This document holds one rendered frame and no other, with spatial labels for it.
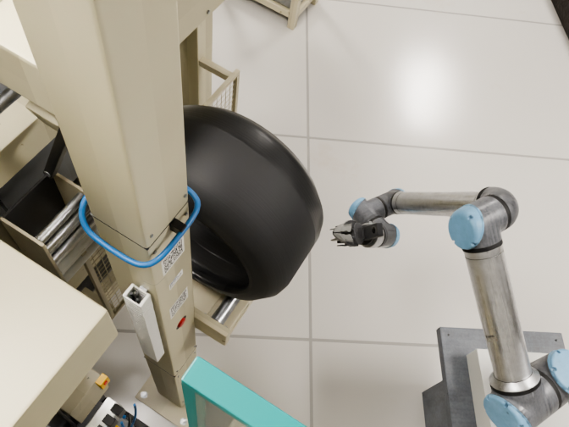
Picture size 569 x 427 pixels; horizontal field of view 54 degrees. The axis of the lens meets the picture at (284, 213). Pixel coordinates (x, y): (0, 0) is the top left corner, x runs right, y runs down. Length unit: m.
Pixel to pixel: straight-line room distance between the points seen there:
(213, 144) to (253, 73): 2.19
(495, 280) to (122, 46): 1.32
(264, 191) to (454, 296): 1.84
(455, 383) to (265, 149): 1.22
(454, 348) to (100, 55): 1.86
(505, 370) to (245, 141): 1.04
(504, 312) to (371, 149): 1.78
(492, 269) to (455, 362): 0.63
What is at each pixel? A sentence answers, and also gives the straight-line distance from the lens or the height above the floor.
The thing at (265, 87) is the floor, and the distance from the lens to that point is 3.47.
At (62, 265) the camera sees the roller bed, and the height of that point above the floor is 1.01.
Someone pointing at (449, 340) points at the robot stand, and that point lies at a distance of 2.25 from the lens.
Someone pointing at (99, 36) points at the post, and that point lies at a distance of 0.62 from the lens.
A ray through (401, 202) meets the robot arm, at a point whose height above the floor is 0.88.
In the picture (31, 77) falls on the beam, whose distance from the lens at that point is 1.18.
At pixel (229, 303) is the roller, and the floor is 0.92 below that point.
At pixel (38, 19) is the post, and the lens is 0.69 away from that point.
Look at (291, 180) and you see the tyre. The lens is 1.40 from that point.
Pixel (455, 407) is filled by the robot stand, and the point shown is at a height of 0.60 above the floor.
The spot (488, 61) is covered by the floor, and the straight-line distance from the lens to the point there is 4.11.
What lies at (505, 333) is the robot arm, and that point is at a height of 1.08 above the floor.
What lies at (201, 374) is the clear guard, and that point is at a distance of 0.38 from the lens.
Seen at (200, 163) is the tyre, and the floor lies 1.47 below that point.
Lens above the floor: 2.59
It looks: 60 degrees down
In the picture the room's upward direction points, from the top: 15 degrees clockwise
